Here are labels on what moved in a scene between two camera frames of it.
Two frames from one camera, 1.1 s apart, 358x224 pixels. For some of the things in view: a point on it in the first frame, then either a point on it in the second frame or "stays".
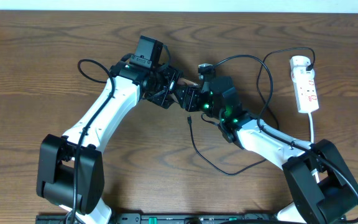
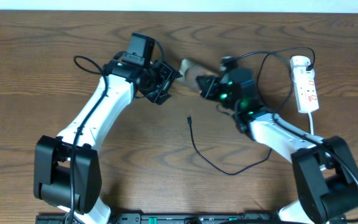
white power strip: [304, 84] stays
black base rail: [163, 218] stays
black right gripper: [189, 91] to [207, 93]
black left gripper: [165, 88] stays
